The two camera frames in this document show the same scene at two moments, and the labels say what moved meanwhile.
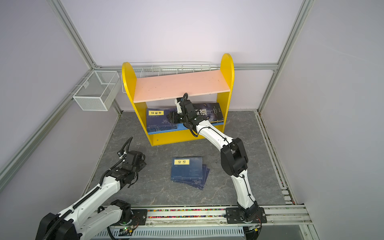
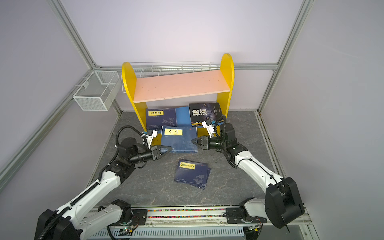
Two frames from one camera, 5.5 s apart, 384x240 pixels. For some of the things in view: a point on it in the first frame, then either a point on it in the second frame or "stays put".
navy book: x=157 y=119 stays put
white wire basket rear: x=152 y=69 stays put
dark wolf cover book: x=211 y=111 stays put
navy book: x=183 y=168 → x=179 y=138
